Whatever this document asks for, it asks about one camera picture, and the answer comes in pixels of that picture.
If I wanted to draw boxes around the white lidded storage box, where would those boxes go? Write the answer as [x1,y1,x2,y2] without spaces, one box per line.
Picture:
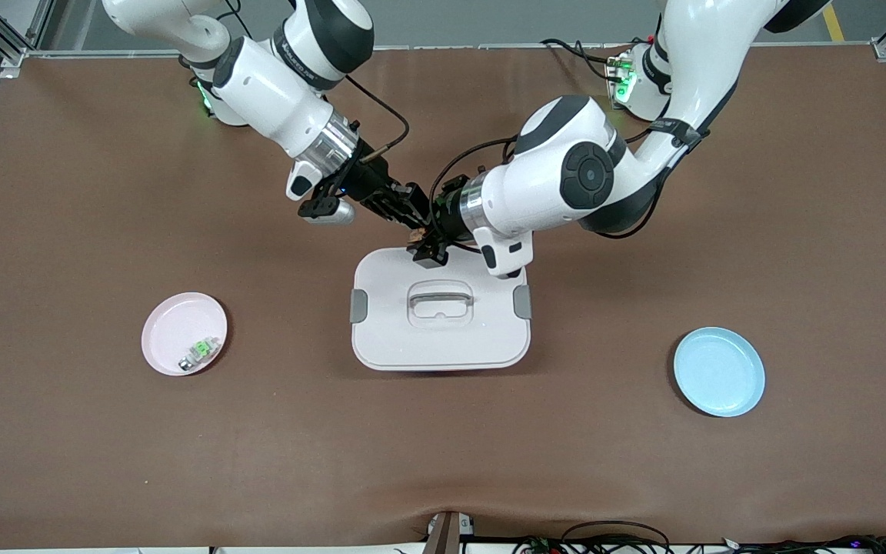
[349,245,534,372]

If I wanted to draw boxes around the pink round plate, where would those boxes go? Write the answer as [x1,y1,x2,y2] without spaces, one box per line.
[141,292,229,377]

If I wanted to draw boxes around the green white switch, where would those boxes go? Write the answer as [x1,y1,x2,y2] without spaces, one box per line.
[178,336,221,372]

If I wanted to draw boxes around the light blue round plate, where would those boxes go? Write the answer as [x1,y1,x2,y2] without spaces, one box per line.
[672,326,767,419]

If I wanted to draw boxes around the black cable bundle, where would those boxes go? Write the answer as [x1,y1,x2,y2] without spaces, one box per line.
[512,521,886,554]

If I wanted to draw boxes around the metal table edge bracket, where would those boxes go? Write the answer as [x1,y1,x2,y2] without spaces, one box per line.
[422,511,476,554]

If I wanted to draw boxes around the black left base cables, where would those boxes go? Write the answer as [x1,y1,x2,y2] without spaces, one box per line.
[541,37,628,82]

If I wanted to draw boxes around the silver table edge rail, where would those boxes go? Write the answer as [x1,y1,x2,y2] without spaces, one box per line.
[24,42,886,61]

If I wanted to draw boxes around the brown table cover sheet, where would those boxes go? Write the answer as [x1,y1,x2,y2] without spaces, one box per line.
[0,45,886,550]

